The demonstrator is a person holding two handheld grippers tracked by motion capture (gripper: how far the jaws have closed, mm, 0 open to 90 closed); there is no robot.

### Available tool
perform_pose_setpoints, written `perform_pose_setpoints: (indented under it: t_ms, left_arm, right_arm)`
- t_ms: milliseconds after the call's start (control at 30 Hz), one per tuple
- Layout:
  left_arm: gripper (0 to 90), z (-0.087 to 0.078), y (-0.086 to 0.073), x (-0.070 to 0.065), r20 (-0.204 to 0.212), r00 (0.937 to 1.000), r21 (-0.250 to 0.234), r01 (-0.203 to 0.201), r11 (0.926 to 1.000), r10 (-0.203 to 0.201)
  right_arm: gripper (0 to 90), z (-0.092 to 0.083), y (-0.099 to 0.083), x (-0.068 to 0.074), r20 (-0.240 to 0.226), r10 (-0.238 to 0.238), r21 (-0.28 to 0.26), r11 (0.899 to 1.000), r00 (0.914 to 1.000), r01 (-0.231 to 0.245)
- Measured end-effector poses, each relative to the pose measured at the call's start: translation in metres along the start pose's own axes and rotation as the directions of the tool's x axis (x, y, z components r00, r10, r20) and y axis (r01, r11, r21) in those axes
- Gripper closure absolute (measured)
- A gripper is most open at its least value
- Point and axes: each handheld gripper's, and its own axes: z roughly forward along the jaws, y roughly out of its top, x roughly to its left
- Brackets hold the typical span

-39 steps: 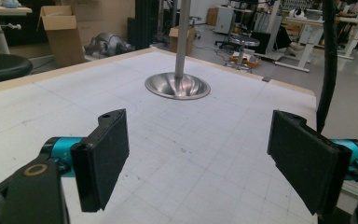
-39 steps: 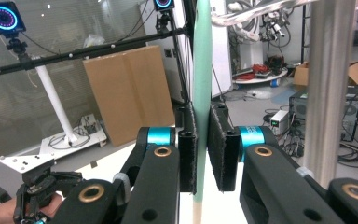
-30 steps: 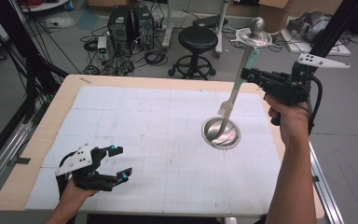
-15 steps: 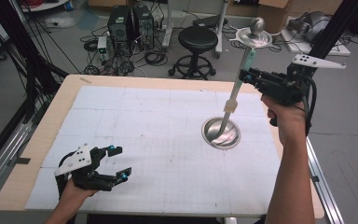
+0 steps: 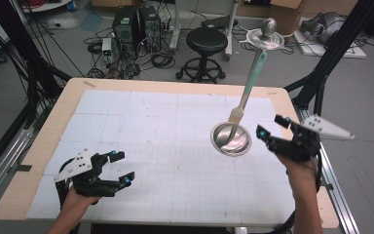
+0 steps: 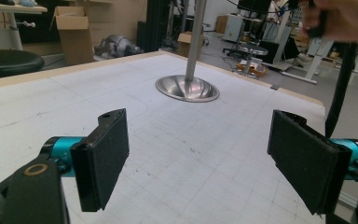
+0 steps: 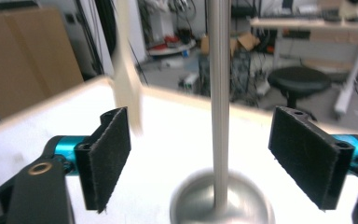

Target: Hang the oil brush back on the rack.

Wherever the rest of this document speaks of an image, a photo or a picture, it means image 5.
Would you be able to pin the white floor board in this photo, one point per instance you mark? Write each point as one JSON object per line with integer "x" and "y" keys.
{"x": 337, "y": 52}

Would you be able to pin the black computer tower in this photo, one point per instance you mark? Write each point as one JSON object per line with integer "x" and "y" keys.
{"x": 125, "y": 27}
{"x": 151, "y": 29}

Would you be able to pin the small white power box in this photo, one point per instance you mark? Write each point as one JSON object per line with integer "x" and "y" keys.
{"x": 106, "y": 45}

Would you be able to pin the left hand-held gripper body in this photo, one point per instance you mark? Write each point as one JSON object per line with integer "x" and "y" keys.
{"x": 84, "y": 178}

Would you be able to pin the aluminium rail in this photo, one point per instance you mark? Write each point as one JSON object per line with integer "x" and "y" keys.
{"x": 0, "y": 169}
{"x": 336, "y": 191}

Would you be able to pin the person's right hand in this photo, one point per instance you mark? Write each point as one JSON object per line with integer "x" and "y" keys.
{"x": 300, "y": 170}

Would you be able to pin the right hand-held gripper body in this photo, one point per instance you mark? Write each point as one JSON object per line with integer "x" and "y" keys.
{"x": 302, "y": 143}

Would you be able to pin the tall cardboard box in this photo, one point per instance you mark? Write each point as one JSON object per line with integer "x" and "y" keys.
{"x": 287, "y": 18}

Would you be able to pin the person's left hand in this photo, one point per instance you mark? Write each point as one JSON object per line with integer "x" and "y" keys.
{"x": 79, "y": 203}

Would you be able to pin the black round stool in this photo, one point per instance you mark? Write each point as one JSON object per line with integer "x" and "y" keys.
{"x": 206, "y": 40}

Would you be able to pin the black frame post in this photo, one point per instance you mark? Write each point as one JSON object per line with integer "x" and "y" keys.
{"x": 334, "y": 48}

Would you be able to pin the white gridded table mat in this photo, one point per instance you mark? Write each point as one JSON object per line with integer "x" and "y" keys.
{"x": 162, "y": 130}

